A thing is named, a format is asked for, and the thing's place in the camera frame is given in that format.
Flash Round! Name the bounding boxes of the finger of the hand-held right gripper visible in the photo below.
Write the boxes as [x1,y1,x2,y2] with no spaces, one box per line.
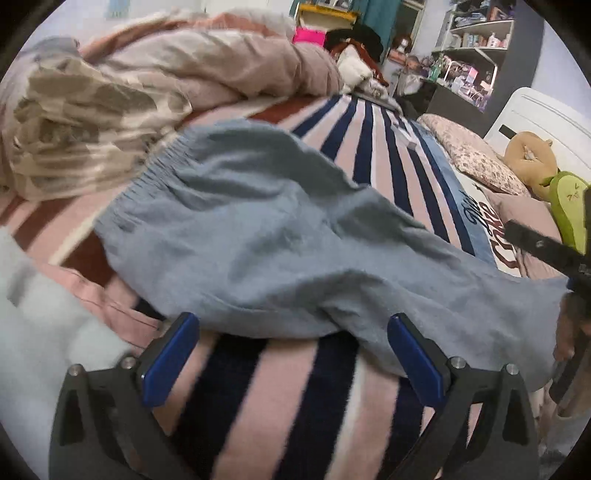
[504,220,591,280]

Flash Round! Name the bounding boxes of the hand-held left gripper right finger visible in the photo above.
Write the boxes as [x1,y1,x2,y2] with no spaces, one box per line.
[387,313,541,480]

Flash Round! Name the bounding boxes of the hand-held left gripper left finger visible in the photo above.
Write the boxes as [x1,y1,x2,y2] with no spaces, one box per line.
[48,312,204,480]

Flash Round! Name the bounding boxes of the light blue pants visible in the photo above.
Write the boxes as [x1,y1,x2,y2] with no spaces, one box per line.
[93,119,571,391]

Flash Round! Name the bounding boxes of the person's right hand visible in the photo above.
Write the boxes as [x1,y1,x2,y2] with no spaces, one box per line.
[553,293,578,365]

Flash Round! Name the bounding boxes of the pink ribbed pillow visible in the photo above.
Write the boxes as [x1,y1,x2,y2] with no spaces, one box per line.
[482,189,573,280]

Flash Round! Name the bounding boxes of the green avocado plush toy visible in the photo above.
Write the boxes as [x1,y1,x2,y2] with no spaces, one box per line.
[536,171,591,254]

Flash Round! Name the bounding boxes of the pink cloth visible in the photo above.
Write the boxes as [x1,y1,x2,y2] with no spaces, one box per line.
[46,263,167,344]

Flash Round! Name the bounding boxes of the tan plush toy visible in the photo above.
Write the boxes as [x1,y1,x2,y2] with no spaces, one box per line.
[503,131,559,185]

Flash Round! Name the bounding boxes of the floral pillow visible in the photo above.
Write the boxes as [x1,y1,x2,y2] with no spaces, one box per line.
[418,113,532,197]

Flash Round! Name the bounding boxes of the striped fleece blanket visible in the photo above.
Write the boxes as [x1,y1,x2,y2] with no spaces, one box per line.
[0,95,525,480]

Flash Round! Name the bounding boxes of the white fleece cloth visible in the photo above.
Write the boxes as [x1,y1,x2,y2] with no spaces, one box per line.
[0,226,139,467]

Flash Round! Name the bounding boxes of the white headboard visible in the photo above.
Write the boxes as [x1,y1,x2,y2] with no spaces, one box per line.
[484,87,591,185]

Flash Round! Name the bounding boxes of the dark desk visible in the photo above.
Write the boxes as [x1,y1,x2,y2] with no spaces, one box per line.
[397,78,490,134]

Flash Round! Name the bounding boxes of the grey shelf unit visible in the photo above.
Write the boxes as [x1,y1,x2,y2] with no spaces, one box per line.
[431,0,536,112]

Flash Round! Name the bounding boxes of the mannequin head with wig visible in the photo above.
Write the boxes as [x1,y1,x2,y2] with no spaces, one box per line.
[390,34,414,63]

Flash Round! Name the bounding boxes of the beige camouflage cloth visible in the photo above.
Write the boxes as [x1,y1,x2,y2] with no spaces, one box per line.
[0,60,195,201]

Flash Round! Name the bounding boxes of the pile of clothes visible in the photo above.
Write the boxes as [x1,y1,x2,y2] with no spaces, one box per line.
[325,23,398,100]

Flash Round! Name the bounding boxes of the teal curtain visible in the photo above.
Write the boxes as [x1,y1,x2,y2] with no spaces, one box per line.
[360,0,402,33]

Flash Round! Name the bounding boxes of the pink striped duvet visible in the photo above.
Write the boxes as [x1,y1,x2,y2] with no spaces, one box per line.
[0,10,345,139]

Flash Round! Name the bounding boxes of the pink shopping bag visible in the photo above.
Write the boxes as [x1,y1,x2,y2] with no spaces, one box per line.
[292,27,329,47]

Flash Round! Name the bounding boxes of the yellow shelf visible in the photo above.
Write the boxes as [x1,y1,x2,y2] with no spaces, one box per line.
[295,2,361,28]

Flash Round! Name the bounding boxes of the blue wall poster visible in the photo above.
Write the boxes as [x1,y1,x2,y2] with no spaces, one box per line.
[104,0,137,20]

